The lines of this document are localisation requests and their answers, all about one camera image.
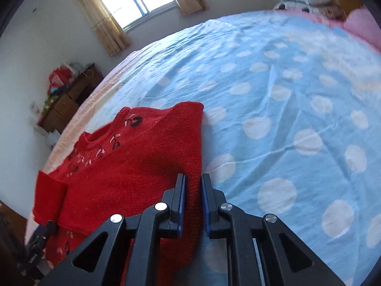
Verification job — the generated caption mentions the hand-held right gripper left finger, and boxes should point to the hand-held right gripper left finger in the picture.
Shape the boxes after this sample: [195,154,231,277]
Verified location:
[39,173,187,286]

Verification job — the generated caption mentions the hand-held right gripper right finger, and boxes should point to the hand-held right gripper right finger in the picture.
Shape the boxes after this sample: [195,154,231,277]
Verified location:
[201,173,349,286]

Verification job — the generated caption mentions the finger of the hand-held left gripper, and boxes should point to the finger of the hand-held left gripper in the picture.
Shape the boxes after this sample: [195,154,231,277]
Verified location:
[36,220,58,246]

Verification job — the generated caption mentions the red knit sweater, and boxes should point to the red knit sweater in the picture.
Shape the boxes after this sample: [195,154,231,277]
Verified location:
[32,101,205,286]

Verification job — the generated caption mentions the brown wooden door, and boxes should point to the brown wooden door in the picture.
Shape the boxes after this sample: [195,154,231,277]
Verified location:
[0,201,36,286]

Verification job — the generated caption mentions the white plastic container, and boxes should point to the white plastic container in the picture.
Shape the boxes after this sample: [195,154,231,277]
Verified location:
[46,129,62,150]

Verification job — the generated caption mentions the blue polka dot bedsheet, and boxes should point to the blue polka dot bedsheet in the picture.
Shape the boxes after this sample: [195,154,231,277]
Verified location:
[24,7,381,246]

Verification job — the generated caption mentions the blue polka-dot bed sheet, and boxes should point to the blue polka-dot bed sheet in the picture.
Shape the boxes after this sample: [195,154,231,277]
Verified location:
[86,10,381,286]

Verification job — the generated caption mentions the wooden desk with drawers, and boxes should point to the wooden desk with drawers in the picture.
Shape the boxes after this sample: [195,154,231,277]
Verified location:
[37,62,105,134]

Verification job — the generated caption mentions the red bag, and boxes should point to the red bag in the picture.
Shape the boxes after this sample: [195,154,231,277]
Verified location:
[49,65,74,89]

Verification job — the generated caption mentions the long beige curtain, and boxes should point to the long beige curtain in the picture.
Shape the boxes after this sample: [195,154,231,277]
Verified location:
[65,0,131,57]

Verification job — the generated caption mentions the window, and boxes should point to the window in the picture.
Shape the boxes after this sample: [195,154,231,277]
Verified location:
[88,0,179,33]

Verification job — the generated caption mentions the white cartoon print pillow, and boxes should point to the white cartoon print pillow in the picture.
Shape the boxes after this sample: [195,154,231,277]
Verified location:
[274,1,311,13]

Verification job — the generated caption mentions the floral patterned pillow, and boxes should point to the floral patterned pillow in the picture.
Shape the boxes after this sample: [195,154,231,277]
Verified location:
[316,3,349,22]

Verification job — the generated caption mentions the pink pillow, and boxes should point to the pink pillow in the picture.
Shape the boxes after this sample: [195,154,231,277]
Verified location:
[342,7,381,55]

